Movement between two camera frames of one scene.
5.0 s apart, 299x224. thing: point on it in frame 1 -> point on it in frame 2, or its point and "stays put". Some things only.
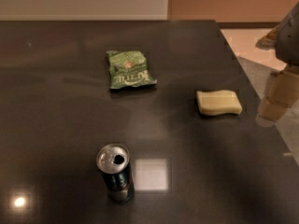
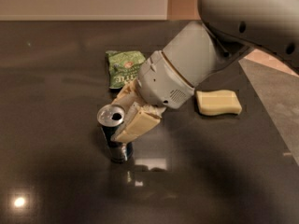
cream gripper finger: (283, 92) -> (159, 83)
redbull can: (113, 160) -> (108, 118)
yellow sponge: (219, 102) stays put
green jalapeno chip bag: (128, 68) stays put
